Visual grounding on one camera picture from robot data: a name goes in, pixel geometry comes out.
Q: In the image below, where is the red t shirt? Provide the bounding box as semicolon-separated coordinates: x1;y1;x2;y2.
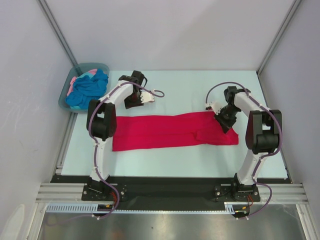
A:
112;111;239;152

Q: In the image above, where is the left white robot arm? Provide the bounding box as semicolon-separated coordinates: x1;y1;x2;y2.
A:
86;70;147;183

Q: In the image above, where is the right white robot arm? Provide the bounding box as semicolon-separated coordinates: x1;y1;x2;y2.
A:
213;86;283;201

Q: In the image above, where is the pink t shirt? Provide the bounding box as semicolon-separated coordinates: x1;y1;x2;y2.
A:
66;68;98;96

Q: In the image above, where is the light teal t shirt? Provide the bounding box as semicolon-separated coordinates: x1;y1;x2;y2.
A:
67;71;94;110

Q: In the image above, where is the translucent blue plastic basket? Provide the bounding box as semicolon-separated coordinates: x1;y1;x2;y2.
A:
58;62;110;113

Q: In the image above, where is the blue t shirt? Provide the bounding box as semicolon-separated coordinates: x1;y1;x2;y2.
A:
64;68;109;110

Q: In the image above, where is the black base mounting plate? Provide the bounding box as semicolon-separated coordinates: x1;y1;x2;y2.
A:
50;175;290;212

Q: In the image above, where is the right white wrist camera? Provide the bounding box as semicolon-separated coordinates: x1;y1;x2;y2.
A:
205;101;223;115

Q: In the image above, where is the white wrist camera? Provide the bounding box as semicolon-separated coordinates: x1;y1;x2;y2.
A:
205;101;223;115
140;91;155;104

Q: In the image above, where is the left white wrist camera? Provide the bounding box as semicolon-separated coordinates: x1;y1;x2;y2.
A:
140;91;155;104

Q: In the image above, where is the slotted cable duct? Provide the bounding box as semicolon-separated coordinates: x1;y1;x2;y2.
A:
46;202;250;215

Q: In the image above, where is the aluminium front rail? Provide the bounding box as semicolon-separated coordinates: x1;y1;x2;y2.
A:
36;183;309;204

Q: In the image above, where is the left aluminium corner post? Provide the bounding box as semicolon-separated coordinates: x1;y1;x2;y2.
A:
36;0;78;66

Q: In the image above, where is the aluminium corner post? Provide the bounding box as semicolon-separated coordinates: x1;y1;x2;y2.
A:
256;0;304;78
36;0;78;66

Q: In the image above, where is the right aluminium corner post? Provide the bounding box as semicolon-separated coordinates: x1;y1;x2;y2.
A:
256;0;304;78

